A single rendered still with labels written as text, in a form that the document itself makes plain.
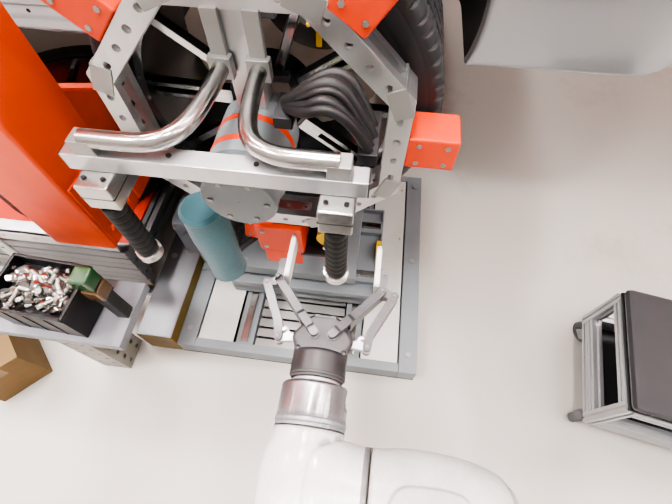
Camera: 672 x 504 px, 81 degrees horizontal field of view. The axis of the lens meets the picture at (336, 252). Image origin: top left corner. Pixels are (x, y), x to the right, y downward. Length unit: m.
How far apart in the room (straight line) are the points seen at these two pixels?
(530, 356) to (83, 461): 1.49
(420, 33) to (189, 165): 0.40
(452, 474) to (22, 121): 0.86
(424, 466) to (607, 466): 1.15
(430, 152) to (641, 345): 0.85
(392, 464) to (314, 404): 0.11
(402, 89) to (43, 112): 0.65
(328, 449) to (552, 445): 1.12
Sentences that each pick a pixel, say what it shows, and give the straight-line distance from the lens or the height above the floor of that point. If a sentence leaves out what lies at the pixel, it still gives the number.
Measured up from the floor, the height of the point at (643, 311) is 0.34.
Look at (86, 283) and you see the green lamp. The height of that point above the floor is 0.65.
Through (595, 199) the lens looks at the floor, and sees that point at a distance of 2.07.
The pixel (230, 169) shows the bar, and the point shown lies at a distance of 0.54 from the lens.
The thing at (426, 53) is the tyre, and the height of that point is 0.99.
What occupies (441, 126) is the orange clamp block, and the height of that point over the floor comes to 0.88.
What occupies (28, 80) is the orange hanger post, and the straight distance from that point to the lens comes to 0.92.
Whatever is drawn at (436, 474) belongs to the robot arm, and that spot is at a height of 0.89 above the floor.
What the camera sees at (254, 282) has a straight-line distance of 1.36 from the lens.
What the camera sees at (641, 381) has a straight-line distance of 1.31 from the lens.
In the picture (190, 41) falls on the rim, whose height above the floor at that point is 0.96.
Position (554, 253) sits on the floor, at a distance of 1.81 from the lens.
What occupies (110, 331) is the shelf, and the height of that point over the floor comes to 0.45.
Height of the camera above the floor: 1.37
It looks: 60 degrees down
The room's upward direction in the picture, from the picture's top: straight up
